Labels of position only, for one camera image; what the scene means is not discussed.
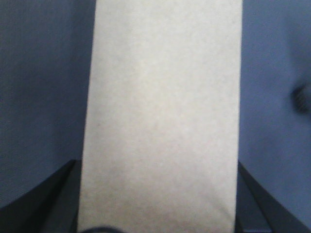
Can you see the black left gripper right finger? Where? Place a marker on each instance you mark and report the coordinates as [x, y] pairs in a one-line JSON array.
[[259, 212]]

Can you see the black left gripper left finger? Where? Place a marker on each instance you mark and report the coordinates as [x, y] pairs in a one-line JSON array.
[[50, 207]]

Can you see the small brown cardboard package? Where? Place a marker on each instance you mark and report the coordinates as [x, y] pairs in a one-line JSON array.
[[161, 140]]

